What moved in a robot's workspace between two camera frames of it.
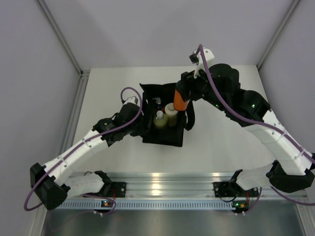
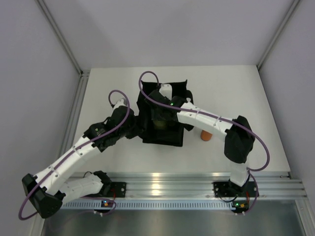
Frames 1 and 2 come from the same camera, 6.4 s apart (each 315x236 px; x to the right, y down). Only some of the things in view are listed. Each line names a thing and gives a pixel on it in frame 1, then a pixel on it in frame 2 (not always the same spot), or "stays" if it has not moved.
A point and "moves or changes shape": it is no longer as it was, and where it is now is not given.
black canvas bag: x=171 y=135 stays
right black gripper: x=188 y=83 to x=155 y=115
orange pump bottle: x=178 y=103 moves or changes shape
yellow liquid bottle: x=160 y=120 stays
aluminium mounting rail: x=177 y=184 stays
